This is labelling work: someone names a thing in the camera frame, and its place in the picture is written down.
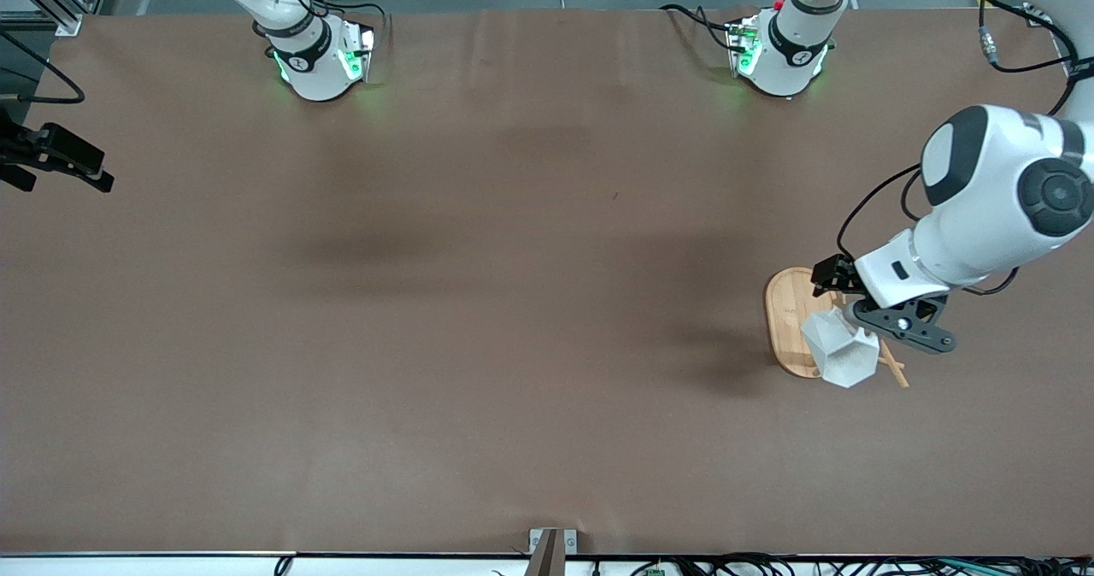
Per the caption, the white faceted cup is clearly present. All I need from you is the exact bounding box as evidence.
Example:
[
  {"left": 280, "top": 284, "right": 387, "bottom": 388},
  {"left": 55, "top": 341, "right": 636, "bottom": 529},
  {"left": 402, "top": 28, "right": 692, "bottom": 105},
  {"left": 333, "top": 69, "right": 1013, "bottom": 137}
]
[{"left": 801, "top": 307, "right": 881, "bottom": 389}]

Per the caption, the wooden cup rack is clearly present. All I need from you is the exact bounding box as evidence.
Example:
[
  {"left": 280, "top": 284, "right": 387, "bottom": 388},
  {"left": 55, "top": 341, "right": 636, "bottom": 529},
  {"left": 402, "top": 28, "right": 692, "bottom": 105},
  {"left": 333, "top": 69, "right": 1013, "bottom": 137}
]
[{"left": 763, "top": 267, "right": 909, "bottom": 387}]

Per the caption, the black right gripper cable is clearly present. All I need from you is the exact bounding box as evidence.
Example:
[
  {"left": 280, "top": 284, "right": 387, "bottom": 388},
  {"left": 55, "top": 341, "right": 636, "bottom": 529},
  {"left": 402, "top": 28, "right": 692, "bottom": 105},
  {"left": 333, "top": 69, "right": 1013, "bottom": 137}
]
[{"left": 0, "top": 29, "right": 87, "bottom": 106}]

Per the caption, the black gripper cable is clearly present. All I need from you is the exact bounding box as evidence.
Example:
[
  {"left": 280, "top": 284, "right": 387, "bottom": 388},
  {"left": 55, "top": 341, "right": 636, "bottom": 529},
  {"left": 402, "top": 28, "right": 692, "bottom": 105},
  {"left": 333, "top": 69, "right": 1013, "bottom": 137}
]
[
  {"left": 0, "top": 29, "right": 87, "bottom": 106},
  {"left": 977, "top": 0, "right": 1082, "bottom": 115}
]

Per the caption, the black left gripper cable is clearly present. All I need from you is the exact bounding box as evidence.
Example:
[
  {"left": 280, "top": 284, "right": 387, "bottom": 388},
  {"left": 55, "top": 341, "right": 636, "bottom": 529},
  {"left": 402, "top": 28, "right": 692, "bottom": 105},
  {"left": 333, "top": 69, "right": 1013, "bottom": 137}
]
[{"left": 977, "top": 0, "right": 1082, "bottom": 115}]

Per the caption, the black cable bundle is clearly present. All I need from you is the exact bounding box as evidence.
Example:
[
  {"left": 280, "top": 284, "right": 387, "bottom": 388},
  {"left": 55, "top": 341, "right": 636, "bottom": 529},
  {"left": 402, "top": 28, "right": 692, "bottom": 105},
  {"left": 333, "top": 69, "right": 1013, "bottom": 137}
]
[{"left": 632, "top": 552, "right": 1094, "bottom": 576}]

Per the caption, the black left arm base cable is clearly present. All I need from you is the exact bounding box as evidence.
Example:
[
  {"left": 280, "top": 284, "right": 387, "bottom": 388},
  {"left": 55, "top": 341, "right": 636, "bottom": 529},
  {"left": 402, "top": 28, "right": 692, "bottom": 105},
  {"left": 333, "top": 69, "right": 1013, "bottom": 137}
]
[{"left": 660, "top": 3, "right": 738, "bottom": 49}]

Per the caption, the black arm base cable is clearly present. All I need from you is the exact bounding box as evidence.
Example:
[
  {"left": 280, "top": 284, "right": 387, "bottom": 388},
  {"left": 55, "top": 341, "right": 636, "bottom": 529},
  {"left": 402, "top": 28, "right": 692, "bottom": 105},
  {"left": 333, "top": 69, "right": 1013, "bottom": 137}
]
[
  {"left": 660, "top": 3, "right": 738, "bottom": 49},
  {"left": 252, "top": 0, "right": 387, "bottom": 47}
]

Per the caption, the black right arm base cable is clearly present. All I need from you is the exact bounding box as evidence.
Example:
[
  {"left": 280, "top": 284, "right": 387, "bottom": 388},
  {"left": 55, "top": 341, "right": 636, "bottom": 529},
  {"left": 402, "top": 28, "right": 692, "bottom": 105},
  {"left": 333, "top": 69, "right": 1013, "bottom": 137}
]
[{"left": 252, "top": 0, "right": 387, "bottom": 47}]

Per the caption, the metal table edge bracket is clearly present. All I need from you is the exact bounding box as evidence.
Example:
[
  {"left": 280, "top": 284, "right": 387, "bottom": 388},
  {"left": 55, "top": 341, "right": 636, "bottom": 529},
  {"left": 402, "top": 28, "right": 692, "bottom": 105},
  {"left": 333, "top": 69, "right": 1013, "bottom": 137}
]
[{"left": 528, "top": 528, "right": 579, "bottom": 576}]

